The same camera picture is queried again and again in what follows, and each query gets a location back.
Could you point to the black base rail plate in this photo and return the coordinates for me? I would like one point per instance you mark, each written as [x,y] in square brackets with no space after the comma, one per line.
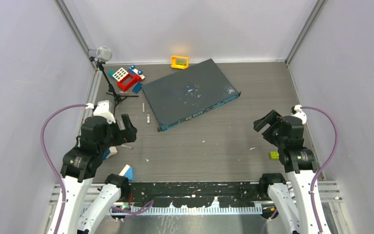
[229,194]

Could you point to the red toy brick frame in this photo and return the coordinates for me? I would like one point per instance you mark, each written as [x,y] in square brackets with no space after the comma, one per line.
[127,81]

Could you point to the blue toy block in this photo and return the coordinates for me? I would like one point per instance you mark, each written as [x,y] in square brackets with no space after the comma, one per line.
[110,152]

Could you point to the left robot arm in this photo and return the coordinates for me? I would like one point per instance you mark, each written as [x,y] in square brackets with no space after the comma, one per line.
[79,165]

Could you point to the blue white toy brick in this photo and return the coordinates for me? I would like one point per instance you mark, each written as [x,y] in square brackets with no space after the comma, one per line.
[133,70]

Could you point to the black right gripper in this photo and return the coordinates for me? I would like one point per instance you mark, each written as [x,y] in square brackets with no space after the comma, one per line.
[274,118]

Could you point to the small blue toy brick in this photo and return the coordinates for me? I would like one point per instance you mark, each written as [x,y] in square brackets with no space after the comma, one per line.
[137,88]

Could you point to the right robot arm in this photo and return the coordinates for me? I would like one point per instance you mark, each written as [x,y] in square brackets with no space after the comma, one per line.
[297,200]

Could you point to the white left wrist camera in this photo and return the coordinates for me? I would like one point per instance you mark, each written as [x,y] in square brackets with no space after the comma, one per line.
[104,109]

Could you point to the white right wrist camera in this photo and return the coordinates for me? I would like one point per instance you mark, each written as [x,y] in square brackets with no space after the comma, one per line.
[298,112]

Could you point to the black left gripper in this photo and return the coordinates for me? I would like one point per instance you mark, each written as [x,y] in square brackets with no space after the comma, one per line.
[128,134]

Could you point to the dark grey network switch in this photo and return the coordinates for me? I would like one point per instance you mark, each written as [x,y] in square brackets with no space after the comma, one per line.
[184,95]

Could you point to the green toy brick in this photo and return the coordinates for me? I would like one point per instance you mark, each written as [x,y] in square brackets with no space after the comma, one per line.
[274,155]

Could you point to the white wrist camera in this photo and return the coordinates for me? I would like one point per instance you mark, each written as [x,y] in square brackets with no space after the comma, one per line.
[104,109]
[298,112]

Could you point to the blue white wedge block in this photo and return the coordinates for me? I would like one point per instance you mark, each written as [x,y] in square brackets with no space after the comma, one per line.
[127,172]

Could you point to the white window toy brick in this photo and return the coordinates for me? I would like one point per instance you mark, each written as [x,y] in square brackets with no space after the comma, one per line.
[120,74]

